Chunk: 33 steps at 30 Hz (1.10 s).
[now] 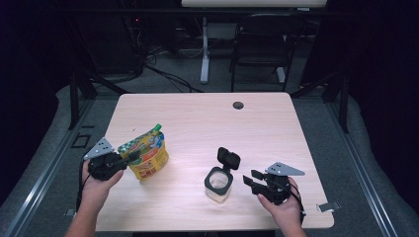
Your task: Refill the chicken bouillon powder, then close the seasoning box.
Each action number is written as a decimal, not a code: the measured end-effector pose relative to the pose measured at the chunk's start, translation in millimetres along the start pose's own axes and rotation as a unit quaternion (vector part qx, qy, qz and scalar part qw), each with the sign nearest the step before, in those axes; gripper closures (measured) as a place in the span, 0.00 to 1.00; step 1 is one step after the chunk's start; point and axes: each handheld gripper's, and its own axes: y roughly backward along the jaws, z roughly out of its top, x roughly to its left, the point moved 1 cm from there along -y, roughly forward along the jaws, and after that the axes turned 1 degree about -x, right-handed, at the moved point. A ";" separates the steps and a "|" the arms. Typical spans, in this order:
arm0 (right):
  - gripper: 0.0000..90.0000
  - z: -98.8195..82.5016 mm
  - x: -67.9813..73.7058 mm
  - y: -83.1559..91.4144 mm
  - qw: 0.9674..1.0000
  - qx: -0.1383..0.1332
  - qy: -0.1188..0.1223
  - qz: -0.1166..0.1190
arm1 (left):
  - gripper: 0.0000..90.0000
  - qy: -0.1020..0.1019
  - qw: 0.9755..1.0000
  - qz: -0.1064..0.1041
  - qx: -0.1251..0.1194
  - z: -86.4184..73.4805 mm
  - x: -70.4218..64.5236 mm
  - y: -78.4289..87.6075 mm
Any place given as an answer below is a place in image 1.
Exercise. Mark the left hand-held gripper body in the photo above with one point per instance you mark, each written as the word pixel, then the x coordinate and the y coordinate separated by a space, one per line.
pixel 103 164

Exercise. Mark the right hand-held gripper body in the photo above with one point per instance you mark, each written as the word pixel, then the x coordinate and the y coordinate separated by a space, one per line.
pixel 278 187

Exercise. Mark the yellow spouted pouch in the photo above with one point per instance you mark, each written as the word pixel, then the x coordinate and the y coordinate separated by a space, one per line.
pixel 150 154

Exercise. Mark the person's right hand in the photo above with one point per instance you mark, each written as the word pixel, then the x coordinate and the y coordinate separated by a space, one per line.
pixel 286 214

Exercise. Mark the person's left hand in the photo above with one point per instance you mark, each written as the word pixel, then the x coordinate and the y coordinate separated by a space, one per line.
pixel 95 192

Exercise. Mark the grey tape strip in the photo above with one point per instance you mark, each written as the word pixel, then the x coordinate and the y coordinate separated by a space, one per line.
pixel 69 212
pixel 327 206

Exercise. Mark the black metal stand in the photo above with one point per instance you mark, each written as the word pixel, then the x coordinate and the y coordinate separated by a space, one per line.
pixel 74 98
pixel 342 98

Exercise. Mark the short white desk leg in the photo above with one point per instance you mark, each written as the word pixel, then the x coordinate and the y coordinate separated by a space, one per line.
pixel 281 75

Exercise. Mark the long white desk leg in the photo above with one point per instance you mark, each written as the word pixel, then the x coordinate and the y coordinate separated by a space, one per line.
pixel 205 56

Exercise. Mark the black chair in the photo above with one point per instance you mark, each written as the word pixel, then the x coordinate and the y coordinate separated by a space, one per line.
pixel 263 46

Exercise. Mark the metal floor rail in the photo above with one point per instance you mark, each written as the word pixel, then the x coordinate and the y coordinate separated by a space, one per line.
pixel 42 177
pixel 362 171

